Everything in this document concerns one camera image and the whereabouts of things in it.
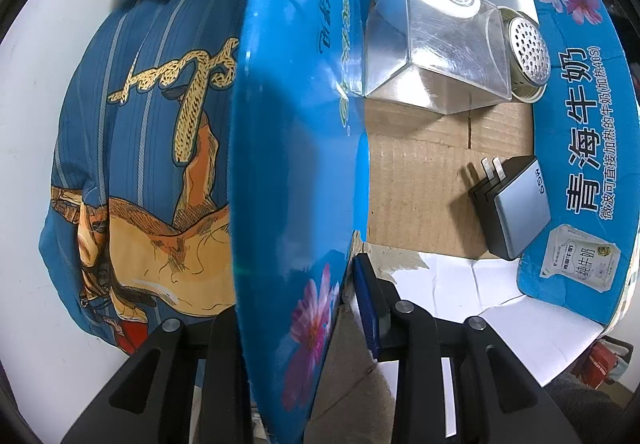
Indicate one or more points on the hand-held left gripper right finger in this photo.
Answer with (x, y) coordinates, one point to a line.
(367, 309)

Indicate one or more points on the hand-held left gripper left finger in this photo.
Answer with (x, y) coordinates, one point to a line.
(225, 349)

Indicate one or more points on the blue printed cardboard box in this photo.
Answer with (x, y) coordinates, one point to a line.
(280, 148)

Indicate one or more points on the grey power adapter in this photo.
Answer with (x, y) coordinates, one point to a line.
(520, 204)

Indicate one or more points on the clear glass shaker jar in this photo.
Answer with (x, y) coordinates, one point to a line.
(440, 48)

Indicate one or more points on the perforated steel tea strainer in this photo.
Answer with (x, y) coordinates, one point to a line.
(530, 48)

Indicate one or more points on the red and white packet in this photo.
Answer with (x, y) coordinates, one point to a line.
(600, 364)

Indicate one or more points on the blue striped printed blanket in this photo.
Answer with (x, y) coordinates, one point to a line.
(130, 73)

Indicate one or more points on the white bed sheet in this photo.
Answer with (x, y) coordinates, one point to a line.
(45, 73)

